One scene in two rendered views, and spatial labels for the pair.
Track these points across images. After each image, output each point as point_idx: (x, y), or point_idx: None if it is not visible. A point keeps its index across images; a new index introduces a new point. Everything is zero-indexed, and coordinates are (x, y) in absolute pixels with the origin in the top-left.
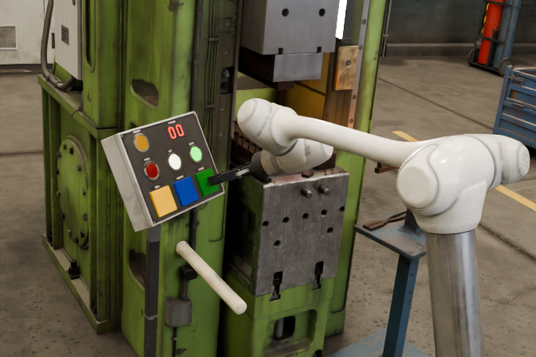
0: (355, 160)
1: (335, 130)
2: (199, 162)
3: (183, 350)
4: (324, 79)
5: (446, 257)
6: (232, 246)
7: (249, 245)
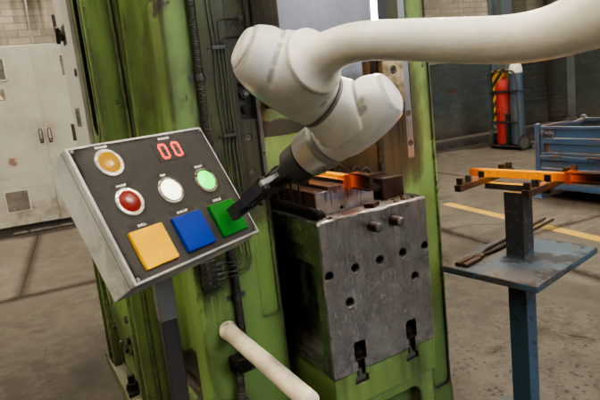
0: (425, 191)
1: (404, 22)
2: (212, 192)
3: None
4: None
5: None
6: (295, 320)
7: (314, 312)
